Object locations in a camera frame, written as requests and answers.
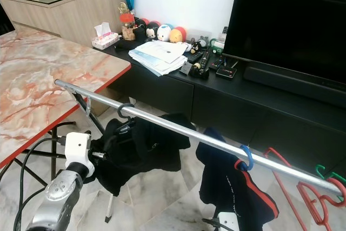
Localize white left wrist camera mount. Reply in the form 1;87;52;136
64;131;92;173

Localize navy t-shirt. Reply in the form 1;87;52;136
196;127;280;231

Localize green mug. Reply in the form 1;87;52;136
210;39;228;54

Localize white tissue packet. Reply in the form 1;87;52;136
92;22;121;50

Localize red hanger with blue hook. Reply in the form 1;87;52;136
234;144;280;218

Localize black white plush toy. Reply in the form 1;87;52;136
145;21;160;41

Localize light wooden cabinet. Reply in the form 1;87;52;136
0;0;126;45

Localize black printed t-shirt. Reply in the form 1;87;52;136
89;113;197;196

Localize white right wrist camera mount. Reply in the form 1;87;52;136
216;212;241;231

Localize black tv console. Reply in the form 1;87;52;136
92;39;346;177

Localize black soundbar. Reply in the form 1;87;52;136
243;64;346;104

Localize white paper stack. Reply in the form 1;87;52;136
129;40;190;76

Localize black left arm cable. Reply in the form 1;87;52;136
12;135;68;231

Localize red plastic hanger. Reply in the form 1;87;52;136
265;147;346;231

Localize black plastic hanger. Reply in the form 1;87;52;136
117;103;137;126

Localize black television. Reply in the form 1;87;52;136
222;0;346;85

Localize dark glass display cabinet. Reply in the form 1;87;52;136
0;6;16;36

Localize orange plush toy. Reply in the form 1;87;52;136
169;26;187;43

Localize silver metal clothes rack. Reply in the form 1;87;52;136
55;78;346;223

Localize small black digital device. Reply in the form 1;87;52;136
216;64;238;79

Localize green plastic hanger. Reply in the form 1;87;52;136
315;164;346;188

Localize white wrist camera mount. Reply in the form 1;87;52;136
216;212;241;231
64;131;92;173

